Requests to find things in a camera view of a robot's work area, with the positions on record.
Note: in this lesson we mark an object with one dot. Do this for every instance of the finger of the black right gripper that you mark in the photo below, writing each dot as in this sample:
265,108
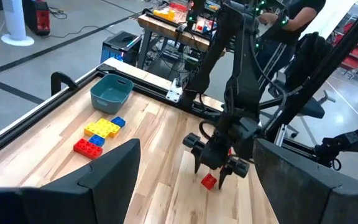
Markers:
197,161
223,179

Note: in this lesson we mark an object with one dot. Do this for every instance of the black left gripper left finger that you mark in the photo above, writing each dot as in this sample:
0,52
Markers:
73,199

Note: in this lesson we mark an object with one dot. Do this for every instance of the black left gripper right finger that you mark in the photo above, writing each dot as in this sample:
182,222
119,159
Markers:
315,202

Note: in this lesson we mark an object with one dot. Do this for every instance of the small red toy brick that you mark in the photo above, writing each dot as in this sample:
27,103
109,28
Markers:
209,182

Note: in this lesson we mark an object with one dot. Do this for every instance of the blue toy brick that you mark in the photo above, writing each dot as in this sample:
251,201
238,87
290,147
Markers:
118,121
97,140

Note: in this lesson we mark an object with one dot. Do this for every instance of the yellow toy brick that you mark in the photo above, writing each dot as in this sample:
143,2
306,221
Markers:
107,125
98,130

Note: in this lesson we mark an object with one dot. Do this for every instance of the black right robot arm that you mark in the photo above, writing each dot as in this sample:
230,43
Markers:
244,84

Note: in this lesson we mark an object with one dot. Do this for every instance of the teal plastic bin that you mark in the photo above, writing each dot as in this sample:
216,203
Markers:
104,104

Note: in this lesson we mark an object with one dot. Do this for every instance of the wooden workbench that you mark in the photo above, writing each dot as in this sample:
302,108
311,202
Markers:
166,29

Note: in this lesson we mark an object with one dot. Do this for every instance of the black office chair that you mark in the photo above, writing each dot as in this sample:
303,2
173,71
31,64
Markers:
309,53

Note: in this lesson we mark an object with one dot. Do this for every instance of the black computer tower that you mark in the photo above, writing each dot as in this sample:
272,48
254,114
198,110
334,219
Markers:
120,40

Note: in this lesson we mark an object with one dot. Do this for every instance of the person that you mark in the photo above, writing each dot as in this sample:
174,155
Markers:
303,12

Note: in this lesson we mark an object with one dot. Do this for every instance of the white tower fan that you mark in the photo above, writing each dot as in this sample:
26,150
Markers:
14,18

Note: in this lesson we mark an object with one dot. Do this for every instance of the silver frame bracket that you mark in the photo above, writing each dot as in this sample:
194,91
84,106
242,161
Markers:
174,91

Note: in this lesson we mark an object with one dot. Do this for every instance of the black table frame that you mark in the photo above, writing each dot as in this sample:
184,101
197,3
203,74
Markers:
26,123

